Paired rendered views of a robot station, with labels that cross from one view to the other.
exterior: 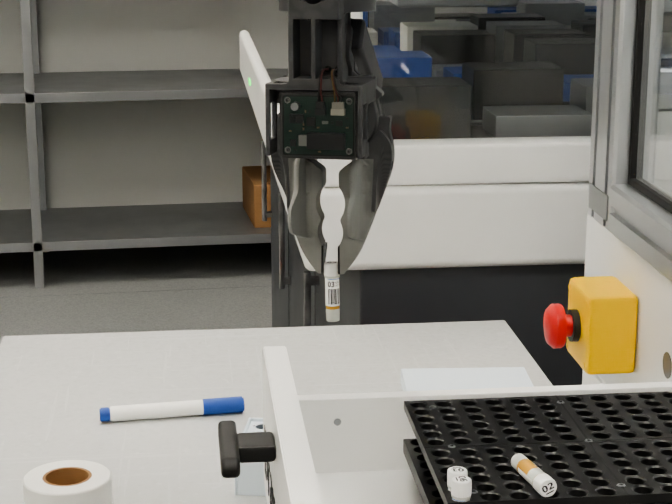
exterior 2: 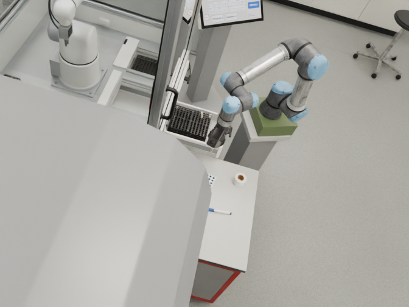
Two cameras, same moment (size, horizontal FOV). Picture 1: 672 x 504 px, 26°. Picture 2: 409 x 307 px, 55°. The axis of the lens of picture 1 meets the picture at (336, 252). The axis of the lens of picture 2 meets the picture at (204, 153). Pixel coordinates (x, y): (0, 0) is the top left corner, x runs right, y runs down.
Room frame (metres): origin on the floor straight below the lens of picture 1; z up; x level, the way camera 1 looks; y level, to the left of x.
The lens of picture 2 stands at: (2.38, -0.03, 2.59)
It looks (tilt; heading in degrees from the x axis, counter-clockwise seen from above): 53 degrees down; 180
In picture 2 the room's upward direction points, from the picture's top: 21 degrees clockwise
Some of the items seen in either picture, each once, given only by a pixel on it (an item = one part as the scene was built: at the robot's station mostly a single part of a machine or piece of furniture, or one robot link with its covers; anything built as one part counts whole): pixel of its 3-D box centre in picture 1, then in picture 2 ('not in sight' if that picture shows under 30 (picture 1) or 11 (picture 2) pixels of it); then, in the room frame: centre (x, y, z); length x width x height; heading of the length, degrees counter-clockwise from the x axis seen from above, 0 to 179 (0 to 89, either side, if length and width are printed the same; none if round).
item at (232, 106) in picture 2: not in sight; (230, 108); (1.08, 0.01, 1.28); 0.09 x 0.08 x 0.11; 140
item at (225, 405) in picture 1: (172, 409); (218, 211); (1.32, 0.16, 0.77); 0.14 x 0.02 x 0.02; 102
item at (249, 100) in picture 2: not in sight; (244, 99); (0.99, 0.06, 1.28); 0.11 x 0.11 x 0.08; 50
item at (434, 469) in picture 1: (437, 451); (207, 126); (0.90, -0.07, 0.90); 0.18 x 0.02 x 0.01; 6
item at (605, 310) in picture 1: (598, 324); not in sight; (1.25, -0.23, 0.88); 0.07 x 0.05 x 0.07; 6
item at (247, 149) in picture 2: not in sight; (246, 153); (0.55, 0.27, 0.38); 0.30 x 0.30 x 0.76; 29
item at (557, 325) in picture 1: (561, 325); not in sight; (1.24, -0.20, 0.88); 0.04 x 0.03 x 0.04; 6
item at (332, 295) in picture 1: (332, 291); not in sight; (1.08, 0.00, 0.95); 0.01 x 0.01 x 0.05
